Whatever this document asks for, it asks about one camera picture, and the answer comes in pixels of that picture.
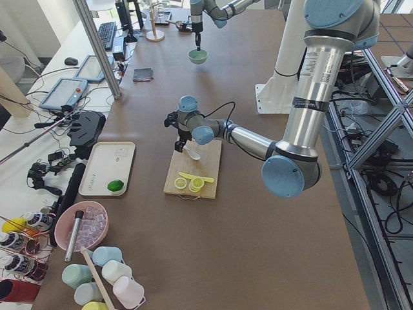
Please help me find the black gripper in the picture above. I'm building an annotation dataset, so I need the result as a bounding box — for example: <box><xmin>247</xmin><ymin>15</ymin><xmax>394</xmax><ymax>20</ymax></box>
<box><xmin>174</xmin><ymin>121</ymin><xmax>192</xmax><ymax>152</ymax></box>

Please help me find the white ceramic spoon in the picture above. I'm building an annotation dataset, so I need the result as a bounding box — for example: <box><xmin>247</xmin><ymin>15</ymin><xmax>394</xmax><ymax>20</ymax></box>
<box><xmin>183</xmin><ymin>145</ymin><xmax>201</xmax><ymax>161</ymax></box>

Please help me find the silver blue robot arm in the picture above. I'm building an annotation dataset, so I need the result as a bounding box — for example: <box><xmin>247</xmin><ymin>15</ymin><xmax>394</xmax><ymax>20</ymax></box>
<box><xmin>165</xmin><ymin>1</ymin><xmax>380</xmax><ymax>198</ymax></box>

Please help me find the green ceramic bowl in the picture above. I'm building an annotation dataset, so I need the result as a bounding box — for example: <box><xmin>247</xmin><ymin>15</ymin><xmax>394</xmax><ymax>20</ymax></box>
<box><xmin>188</xmin><ymin>49</ymin><xmax>208</xmax><ymax>65</ymax></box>

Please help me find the pink bowl with ice cubes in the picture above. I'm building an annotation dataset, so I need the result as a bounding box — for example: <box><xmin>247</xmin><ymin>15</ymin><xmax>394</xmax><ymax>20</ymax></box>
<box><xmin>54</xmin><ymin>201</ymin><xmax>109</xmax><ymax>252</ymax></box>

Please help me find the wooden cutting board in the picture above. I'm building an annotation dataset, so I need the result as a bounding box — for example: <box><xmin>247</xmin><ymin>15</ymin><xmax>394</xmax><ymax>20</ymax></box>
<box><xmin>163</xmin><ymin>140</ymin><xmax>222</xmax><ymax>199</ymax></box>

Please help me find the single lemon slice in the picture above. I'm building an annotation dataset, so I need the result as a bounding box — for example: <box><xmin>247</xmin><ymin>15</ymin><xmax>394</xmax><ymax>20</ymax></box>
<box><xmin>174</xmin><ymin>177</ymin><xmax>187</xmax><ymax>190</ymax></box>

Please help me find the grey folded cloth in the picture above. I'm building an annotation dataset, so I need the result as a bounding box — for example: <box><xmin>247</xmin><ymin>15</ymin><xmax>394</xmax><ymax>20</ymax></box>
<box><xmin>132</xmin><ymin>68</ymin><xmax>154</xmax><ymax>82</ymax></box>

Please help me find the beige tray with bear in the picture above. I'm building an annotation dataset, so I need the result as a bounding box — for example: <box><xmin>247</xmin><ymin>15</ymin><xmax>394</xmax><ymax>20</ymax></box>
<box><xmin>78</xmin><ymin>141</ymin><xmax>136</xmax><ymax>196</ymax></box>

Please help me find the green lime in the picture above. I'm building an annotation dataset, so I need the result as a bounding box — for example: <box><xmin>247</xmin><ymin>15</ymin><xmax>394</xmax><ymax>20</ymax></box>
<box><xmin>106</xmin><ymin>179</ymin><xmax>125</xmax><ymax>192</ymax></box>

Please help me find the wooden cup tree stand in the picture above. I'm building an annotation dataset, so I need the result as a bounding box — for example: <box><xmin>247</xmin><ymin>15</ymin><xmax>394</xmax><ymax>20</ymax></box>
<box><xmin>145</xmin><ymin>2</ymin><xmax>165</xmax><ymax>42</ymax></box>

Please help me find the blue teach pendant far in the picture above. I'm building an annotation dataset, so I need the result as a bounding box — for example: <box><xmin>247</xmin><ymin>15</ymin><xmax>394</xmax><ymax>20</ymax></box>
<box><xmin>74</xmin><ymin>55</ymin><xmax>105</xmax><ymax>83</ymax></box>

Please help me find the blue teach pendant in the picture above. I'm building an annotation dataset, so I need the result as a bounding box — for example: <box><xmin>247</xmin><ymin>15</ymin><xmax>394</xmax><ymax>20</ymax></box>
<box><xmin>74</xmin><ymin>55</ymin><xmax>105</xmax><ymax>83</ymax></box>
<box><xmin>39</xmin><ymin>78</ymin><xmax>88</xmax><ymax>110</ymax></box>

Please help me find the metal muddler rod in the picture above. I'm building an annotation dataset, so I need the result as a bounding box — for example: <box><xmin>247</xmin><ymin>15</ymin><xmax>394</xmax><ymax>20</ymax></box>
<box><xmin>64</xmin><ymin>211</ymin><xmax>84</xmax><ymax>263</ymax></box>

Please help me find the blue teach pendant near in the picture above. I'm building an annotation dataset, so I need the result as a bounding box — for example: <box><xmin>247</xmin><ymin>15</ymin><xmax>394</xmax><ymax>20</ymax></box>
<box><xmin>39</xmin><ymin>78</ymin><xmax>88</xmax><ymax>110</ymax></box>

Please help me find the black keyboard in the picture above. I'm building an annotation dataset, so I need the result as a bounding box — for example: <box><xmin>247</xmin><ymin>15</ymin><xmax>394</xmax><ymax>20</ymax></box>
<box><xmin>98</xmin><ymin>22</ymin><xmax>117</xmax><ymax>51</ymax></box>

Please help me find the black computer mouse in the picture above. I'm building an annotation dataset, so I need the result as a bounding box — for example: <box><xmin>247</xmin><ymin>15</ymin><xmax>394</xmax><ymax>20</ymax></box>
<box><xmin>64</xmin><ymin>57</ymin><xmax>78</xmax><ymax>66</ymax></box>

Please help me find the blue plastic cup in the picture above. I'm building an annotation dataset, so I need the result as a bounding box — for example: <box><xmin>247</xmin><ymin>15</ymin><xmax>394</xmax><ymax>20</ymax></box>
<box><xmin>92</xmin><ymin>246</ymin><xmax>123</xmax><ymax>267</ymax></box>

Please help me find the white plastic cup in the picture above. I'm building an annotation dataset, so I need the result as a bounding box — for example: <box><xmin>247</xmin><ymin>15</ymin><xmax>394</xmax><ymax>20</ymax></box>
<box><xmin>101</xmin><ymin>260</ymin><xmax>132</xmax><ymax>285</ymax></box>

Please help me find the wooden stick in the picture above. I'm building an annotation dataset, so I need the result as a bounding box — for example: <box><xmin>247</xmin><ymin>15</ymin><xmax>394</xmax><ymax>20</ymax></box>
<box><xmin>80</xmin><ymin>247</ymin><xmax>115</xmax><ymax>310</ymax></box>

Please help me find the pink plastic cup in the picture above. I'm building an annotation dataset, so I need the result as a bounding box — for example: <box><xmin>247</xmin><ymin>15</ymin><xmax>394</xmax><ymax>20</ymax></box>
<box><xmin>113</xmin><ymin>276</ymin><xmax>146</xmax><ymax>309</ymax></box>

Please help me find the green plastic cup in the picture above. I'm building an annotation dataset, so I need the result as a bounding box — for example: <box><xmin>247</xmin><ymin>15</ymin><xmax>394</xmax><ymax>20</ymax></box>
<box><xmin>61</xmin><ymin>264</ymin><xmax>92</xmax><ymax>289</ymax></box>

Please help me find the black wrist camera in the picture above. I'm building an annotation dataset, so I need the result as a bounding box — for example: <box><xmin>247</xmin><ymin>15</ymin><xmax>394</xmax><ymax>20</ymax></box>
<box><xmin>164</xmin><ymin>110</ymin><xmax>179</xmax><ymax>129</ymax></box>

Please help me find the black camera cable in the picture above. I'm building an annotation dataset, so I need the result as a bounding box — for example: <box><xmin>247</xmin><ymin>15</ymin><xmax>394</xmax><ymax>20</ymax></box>
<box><xmin>203</xmin><ymin>101</ymin><xmax>237</xmax><ymax>125</ymax></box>

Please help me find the aluminium frame post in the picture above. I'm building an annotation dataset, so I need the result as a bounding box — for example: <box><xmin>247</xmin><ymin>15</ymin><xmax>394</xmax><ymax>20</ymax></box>
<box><xmin>72</xmin><ymin>0</ymin><xmax>121</xmax><ymax>100</ymax></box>

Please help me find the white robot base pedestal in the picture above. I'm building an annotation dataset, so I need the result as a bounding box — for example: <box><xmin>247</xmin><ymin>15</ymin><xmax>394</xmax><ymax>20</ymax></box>
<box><xmin>256</xmin><ymin>0</ymin><xmax>307</xmax><ymax>114</ymax></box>

